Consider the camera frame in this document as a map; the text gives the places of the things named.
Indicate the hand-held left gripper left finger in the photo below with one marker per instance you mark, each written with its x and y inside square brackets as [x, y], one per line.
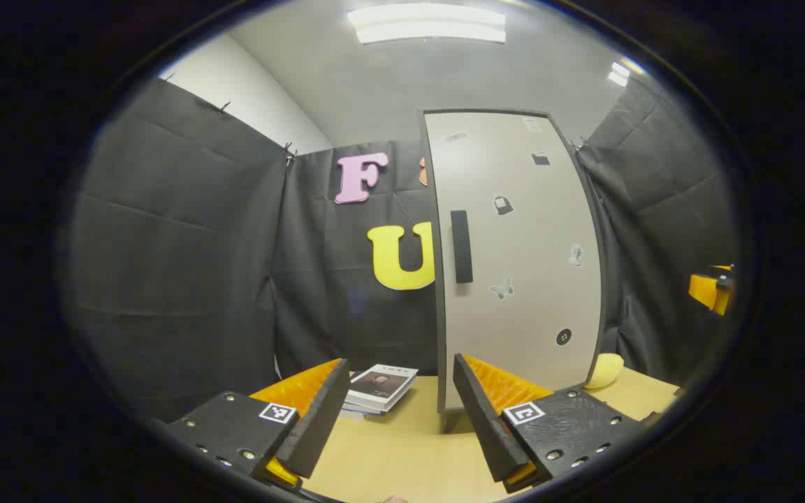
[318, 419]

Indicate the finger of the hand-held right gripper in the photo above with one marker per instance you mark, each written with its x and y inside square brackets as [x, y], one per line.
[706, 292]

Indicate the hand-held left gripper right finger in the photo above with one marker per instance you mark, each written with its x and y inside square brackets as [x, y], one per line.
[486, 426]

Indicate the dark grey cabinet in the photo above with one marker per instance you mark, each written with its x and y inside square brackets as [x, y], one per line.
[439, 335]

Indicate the light grey cabinet door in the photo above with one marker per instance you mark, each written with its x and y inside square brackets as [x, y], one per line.
[514, 314]

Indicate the yellow plush toy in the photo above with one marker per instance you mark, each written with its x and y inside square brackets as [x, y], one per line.
[605, 370]

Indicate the black backdrop cloth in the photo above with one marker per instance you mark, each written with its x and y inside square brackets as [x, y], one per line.
[179, 265]

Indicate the small ceiling light panel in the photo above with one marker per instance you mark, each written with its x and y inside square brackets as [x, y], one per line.
[619, 73]

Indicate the large ceiling light panel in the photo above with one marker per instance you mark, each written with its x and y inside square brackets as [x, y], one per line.
[427, 22]

